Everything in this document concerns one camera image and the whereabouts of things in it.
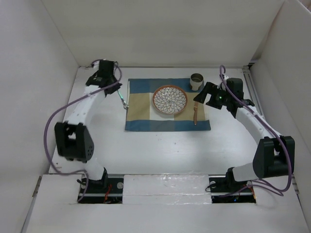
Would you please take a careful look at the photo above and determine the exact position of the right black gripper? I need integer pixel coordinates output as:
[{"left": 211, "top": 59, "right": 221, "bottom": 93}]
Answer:
[{"left": 193, "top": 82, "right": 231, "bottom": 110}]

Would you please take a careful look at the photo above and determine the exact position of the copper knife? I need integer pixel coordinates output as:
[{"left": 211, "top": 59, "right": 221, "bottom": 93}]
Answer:
[{"left": 193, "top": 101, "right": 198, "bottom": 126}]

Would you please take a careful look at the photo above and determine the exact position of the iridescent metal fork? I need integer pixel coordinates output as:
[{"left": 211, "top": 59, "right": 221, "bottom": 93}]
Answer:
[{"left": 117, "top": 90, "right": 129, "bottom": 110}]

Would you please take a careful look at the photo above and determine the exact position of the patterned ceramic plate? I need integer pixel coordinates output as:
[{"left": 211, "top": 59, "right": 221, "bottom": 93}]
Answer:
[{"left": 152, "top": 85, "right": 188, "bottom": 115}]

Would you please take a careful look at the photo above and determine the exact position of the blue beige checkered placemat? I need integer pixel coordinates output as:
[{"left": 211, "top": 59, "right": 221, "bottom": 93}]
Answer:
[{"left": 125, "top": 78, "right": 211, "bottom": 132}]

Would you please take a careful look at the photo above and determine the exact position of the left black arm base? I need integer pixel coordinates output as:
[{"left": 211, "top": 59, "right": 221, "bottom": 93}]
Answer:
[{"left": 77, "top": 174, "right": 124, "bottom": 204}]

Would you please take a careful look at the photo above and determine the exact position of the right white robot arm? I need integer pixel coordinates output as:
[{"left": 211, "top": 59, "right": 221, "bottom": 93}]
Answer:
[{"left": 194, "top": 78, "right": 295, "bottom": 191}]

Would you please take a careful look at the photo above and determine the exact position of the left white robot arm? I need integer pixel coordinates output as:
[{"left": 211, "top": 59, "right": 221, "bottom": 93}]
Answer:
[{"left": 54, "top": 60, "right": 121, "bottom": 193}]

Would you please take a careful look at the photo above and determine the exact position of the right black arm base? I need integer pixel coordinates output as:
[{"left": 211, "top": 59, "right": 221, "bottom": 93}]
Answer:
[{"left": 205, "top": 168, "right": 256, "bottom": 204}]

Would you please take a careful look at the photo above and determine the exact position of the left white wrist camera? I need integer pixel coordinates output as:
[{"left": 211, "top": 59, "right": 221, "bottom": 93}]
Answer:
[{"left": 91, "top": 59, "right": 106, "bottom": 69}]

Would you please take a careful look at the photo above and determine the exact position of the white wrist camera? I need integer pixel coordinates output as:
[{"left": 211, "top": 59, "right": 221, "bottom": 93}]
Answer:
[
  {"left": 218, "top": 75, "right": 229, "bottom": 90},
  {"left": 91, "top": 59, "right": 106, "bottom": 69}
]

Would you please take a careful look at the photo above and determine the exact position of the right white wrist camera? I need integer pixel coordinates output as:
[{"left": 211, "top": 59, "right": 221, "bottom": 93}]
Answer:
[{"left": 218, "top": 75, "right": 229, "bottom": 90}]

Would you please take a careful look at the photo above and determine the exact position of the aluminium rail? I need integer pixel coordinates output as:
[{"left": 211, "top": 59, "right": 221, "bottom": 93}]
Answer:
[{"left": 242, "top": 66, "right": 265, "bottom": 118}]

